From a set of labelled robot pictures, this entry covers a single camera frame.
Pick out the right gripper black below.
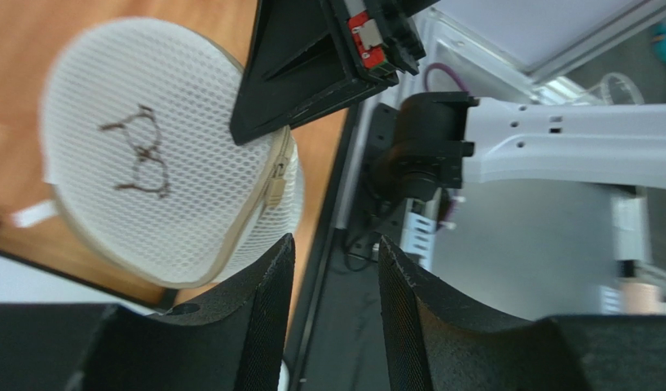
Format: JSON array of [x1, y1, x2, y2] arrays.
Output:
[[230, 0, 436, 145]]

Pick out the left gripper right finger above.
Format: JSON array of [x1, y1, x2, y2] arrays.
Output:
[[378, 236, 666, 390]]

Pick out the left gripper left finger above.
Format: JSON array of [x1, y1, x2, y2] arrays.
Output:
[[0, 234, 295, 390]]

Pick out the white mesh laundry bag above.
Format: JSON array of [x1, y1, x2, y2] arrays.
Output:
[[39, 17, 304, 289]]

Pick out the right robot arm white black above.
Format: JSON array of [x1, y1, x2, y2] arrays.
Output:
[[230, 1, 666, 201]]

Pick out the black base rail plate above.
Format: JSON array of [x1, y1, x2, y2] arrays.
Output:
[[284, 104, 390, 390]]

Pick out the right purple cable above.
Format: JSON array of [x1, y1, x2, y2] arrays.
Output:
[[423, 62, 470, 94]]

